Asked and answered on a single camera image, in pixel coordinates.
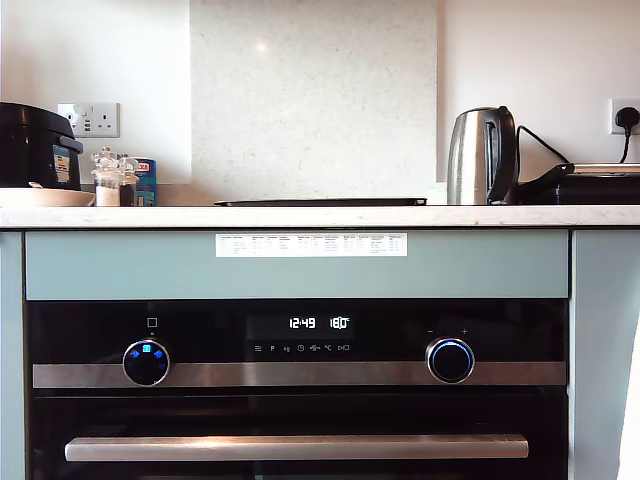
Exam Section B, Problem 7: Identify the plain black rotary knob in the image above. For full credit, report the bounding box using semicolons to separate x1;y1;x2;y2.
424;337;476;385

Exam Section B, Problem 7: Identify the black built-in oven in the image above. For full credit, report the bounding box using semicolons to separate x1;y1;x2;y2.
24;298;570;480

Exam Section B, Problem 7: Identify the rotary knob with blue icons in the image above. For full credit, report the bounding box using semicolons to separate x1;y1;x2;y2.
121;338;172;388

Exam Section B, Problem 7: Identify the white printed label sticker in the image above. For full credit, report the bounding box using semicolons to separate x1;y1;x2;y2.
215;232;409;258

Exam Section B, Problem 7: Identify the black hob plate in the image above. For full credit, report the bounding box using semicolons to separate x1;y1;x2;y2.
213;197;429;207

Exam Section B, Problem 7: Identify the speckled white splashback panel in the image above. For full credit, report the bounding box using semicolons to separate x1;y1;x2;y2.
188;0;446;206

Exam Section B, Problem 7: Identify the steel electric kettle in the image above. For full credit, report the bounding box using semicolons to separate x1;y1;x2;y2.
446;105;520;206

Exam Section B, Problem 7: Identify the blue cardboard tub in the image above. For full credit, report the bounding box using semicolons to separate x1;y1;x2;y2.
130;158;158;207

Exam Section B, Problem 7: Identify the grey-green cabinet front panel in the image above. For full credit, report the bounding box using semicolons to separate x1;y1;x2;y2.
24;230;570;300

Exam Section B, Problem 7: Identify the clear pepper grinder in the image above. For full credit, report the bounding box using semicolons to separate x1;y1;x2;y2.
118;153;140;207

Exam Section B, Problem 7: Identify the black sandwich grill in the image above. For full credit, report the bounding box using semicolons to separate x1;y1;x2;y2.
517;161;640;205

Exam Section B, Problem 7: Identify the white shallow bowl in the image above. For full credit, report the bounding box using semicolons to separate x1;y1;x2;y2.
0;182;96;208

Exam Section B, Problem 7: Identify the grey-green wide cabinet side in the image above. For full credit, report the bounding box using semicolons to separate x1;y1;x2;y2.
568;229;640;480

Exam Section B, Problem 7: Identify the black rice cooker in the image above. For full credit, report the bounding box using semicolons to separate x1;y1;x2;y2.
0;101;84;192

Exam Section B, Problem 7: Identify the grey-green narrow cabinet side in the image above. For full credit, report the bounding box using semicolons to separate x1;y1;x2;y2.
0;230;26;480

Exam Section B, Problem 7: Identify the steel oven door handle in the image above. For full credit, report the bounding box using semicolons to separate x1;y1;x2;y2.
64;434;530;462

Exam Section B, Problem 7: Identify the black kettle cable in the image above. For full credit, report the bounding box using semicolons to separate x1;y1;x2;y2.
515;124;571;184

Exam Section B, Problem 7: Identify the white double wall socket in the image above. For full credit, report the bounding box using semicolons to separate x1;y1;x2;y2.
57;102;122;139

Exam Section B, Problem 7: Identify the white single wall socket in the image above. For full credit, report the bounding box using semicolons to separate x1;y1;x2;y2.
608;98;640;136

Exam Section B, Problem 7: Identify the black plug with cable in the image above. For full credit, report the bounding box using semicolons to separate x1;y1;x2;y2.
613;107;640;164

